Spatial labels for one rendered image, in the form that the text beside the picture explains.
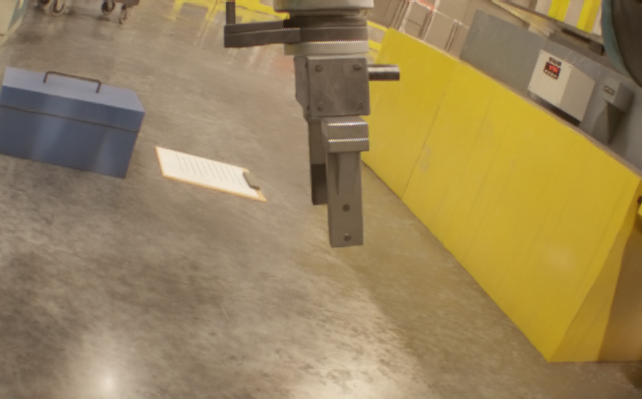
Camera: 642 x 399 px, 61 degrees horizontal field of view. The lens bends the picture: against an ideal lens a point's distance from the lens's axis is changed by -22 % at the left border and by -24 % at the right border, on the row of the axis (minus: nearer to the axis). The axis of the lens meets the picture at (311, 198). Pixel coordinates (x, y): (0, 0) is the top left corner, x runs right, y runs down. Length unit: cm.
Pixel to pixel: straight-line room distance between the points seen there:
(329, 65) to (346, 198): 11
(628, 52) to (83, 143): 147
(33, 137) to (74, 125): 13
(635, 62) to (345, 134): 25
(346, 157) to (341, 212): 5
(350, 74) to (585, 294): 130
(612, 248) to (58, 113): 151
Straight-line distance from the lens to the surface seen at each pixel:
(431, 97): 255
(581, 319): 180
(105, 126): 171
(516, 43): 288
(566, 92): 235
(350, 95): 54
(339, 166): 53
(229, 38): 58
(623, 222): 171
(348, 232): 56
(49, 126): 169
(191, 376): 111
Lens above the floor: 65
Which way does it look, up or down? 17 degrees down
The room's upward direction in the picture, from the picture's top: 23 degrees clockwise
